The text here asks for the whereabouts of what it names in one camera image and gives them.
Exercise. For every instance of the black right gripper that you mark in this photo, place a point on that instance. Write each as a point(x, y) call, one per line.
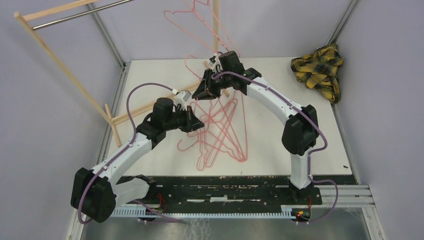
point(207, 85)

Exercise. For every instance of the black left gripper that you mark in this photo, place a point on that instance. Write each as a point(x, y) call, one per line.
point(192, 122)

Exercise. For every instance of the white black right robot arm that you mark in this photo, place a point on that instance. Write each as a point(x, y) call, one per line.
point(300, 122)

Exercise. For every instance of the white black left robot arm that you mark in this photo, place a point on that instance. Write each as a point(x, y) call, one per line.
point(98, 191)

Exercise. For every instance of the yellow plaid shirt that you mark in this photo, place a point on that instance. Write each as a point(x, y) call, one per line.
point(319, 71)

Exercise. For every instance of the metal rack rod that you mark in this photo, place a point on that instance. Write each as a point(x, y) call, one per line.
point(81, 14)

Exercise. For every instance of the pink wire hanger with hook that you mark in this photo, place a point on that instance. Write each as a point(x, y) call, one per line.
point(185, 145)

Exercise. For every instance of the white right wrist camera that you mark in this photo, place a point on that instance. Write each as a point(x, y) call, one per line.
point(214, 62)

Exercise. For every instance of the pink wire hanger pile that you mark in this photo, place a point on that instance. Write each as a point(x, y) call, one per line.
point(224, 132)

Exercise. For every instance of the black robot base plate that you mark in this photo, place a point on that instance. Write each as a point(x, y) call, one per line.
point(249, 194)

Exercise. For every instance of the white slotted cable duct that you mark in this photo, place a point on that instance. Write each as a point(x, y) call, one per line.
point(135, 211)

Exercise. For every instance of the wooden clothes rack frame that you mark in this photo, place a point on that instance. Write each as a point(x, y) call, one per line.
point(112, 121)

